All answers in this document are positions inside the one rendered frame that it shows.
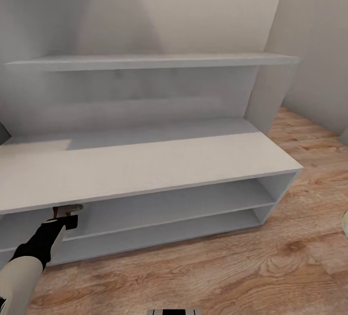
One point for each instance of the sandal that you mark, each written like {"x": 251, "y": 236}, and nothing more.
{"x": 55, "y": 209}

